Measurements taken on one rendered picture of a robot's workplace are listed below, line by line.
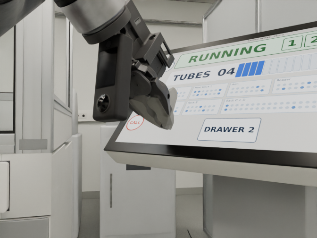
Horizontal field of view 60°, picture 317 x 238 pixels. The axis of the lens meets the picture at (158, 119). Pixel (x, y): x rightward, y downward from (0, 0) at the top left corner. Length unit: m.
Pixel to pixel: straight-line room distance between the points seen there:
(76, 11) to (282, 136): 0.31
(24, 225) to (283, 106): 0.60
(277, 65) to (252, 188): 0.21
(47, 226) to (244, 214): 0.45
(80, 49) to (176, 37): 1.36
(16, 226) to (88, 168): 3.21
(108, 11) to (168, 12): 3.90
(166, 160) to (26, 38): 0.45
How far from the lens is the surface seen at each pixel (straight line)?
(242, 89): 0.49
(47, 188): 0.71
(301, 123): 0.42
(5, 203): 0.71
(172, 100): 0.46
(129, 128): 0.55
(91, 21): 0.36
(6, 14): 0.29
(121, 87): 0.36
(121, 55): 0.37
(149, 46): 0.41
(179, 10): 4.29
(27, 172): 0.71
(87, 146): 3.88
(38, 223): 0.73
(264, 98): 0.46
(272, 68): 0.51
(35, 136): 0.70
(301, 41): 0.55
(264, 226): 0.52
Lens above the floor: 1.01
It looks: 1 degrees up
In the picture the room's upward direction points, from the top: straight up
